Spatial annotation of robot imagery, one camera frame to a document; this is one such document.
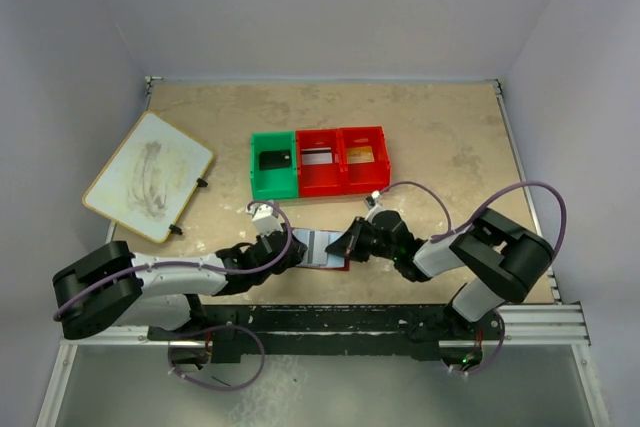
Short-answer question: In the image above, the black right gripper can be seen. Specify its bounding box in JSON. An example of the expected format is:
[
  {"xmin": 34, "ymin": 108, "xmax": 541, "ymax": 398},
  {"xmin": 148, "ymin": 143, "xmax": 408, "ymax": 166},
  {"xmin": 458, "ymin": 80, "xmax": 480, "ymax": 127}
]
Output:
[{"xmin": 326, "ymin": 216, "xmax": 398, "ymax": 262}]

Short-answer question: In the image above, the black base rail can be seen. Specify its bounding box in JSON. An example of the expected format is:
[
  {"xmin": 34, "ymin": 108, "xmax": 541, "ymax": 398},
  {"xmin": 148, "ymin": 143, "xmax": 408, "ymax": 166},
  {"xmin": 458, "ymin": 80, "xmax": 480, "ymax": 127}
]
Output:
[{"xmin": 148, "ymin": 304, "xmax": 504, "ymax": 363}]

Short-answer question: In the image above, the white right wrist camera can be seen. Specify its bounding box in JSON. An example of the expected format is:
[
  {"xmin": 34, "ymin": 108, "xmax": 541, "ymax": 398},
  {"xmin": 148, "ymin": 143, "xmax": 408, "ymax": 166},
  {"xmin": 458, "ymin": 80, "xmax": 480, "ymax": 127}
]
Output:
[{"xmin": 364, "ymin": 190, "xmax": 384, "ymax": 218}]

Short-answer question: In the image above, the yellow-framed whiteboard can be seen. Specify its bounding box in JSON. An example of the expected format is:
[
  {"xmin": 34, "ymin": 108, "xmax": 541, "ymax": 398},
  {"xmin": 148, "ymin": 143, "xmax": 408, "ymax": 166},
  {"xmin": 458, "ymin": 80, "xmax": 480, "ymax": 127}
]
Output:
[{"xmin": 82, "ymin": 112, "xmax": 214, "ymax": 243}]

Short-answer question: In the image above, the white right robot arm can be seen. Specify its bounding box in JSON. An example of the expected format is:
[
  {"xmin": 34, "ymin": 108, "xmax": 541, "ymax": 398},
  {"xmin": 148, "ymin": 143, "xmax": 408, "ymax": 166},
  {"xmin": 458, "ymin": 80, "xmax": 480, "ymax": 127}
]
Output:
[{"xmin": 325, "ymin": 208, "xmax": 554, "ymax": 338}]

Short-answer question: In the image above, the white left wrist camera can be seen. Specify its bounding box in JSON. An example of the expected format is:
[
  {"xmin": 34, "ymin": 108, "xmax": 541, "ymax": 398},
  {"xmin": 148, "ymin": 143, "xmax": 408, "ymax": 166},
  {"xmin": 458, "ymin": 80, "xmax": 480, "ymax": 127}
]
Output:
[{"xmin": 246, "ymin": 202, "xmax": 283, "ymax": 236}]

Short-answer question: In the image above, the green plastic bin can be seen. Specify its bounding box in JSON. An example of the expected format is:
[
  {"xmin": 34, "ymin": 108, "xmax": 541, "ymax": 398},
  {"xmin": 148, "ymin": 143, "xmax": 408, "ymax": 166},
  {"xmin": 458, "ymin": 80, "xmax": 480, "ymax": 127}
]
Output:
[{"xmin": 250, "ymin": 131, "xmax": 298, "ymax": 200}]

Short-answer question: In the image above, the white card with black stripe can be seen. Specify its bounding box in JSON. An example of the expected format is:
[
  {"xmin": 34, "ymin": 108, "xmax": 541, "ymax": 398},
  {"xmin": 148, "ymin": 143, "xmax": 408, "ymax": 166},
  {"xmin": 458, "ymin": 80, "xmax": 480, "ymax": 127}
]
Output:
[{"xmin": 301, "ymin": 148, "xmax": 334, "ymax": 166}]

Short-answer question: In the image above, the orange card in red bin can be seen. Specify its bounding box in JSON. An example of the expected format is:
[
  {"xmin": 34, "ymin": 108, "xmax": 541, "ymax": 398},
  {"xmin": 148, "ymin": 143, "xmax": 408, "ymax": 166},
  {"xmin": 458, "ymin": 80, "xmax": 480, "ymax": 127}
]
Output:
[{"xmin": 346, "ymin": 145, "xmax": 375, "ymax": 165}]

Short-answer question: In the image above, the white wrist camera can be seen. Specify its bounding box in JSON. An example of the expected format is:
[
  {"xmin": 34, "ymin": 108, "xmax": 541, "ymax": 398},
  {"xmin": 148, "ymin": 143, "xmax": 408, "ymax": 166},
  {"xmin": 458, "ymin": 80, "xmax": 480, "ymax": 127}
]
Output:
[
  {"xmin": 246, "ymin": 202, "xmax": 283, "ymax": 236},
  {"xmin": 364, "ymin": 190, "xmax": 384, "ymax": 218}
]

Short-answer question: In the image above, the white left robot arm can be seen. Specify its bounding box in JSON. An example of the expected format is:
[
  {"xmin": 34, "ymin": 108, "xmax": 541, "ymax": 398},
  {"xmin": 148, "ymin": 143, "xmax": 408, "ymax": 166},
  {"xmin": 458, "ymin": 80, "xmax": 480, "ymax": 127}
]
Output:
[{"xmin": 52, "ymin": 231, "xmax": 307, "ymax": 340}]

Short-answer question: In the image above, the red plastic bin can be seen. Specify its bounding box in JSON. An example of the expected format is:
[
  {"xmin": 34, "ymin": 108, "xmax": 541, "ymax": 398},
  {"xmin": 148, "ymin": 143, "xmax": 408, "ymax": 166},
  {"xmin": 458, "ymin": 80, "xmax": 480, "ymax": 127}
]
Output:
[
  {"xmin": 295, "ymin": 129, "xmax": 343, "ymax": 198},
  {"xmin": 340, "ymin": 126, "xmax": 391, "ymax": 194}
]

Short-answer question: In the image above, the outer red plastic bin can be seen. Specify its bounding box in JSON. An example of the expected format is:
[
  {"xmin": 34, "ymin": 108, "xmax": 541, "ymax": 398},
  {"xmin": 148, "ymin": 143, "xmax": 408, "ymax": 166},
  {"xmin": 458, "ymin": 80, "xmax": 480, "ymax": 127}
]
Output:
[{"xmin": 340, "ymin": 126, "xmax": 391, "ymax": 194}]

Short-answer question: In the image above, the aluminium table frame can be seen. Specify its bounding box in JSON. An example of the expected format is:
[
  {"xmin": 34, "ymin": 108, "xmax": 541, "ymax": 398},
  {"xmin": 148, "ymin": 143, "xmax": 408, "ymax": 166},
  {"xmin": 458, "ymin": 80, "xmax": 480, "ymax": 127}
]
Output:
[{"xmin": 34, "ymin": 77, "xmax": 612, "ymax": 427}]

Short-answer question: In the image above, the middle red plastic bin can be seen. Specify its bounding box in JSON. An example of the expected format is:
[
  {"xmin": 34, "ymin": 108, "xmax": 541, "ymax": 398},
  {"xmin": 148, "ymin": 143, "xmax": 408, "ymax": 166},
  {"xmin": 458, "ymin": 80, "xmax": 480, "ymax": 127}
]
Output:
[{"xmin": 295, "ymin": 129, "xmax": 343, "ymax": 198}]

